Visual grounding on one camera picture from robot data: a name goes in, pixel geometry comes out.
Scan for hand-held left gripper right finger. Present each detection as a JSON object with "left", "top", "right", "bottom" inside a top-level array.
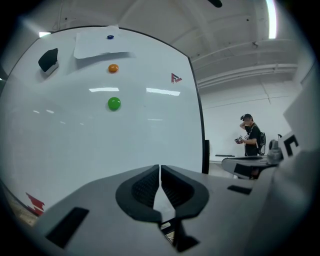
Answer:
[{"left": 161, "top": 164, "right": 257, "bottom": 253}]

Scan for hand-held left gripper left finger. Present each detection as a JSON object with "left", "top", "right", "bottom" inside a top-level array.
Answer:
[{"left": 33, "top": 164, "right": 180, "bottom": 256}]

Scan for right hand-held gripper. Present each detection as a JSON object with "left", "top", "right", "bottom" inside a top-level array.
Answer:
[{"left": 221, "top": 62, "right": 320, "bottom": 180}]

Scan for black-framed whiteboard on stand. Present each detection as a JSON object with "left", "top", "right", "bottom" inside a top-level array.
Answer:
[{"left": 0, "top": 24, "right": 211, "bottom": 219}]

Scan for black whiteboard eraser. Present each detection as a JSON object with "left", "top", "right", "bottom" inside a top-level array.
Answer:
[{"left": 37, "top": 47, "right": 60, "bottom": 74}]

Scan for white ceiling pipes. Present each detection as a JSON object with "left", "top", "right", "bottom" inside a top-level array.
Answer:
[{"left": 189, "top": 39, "right": 301, "bottom": 89}]

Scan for green round magnet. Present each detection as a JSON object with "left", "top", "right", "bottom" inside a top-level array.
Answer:
[{"left": 107, "top": 96, "right": 122, "bottom": 112}]

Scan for white paper sheet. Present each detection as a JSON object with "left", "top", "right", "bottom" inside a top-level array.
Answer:
[{"left": 72, "top": 24, "right": 121, "bottom": 60}]

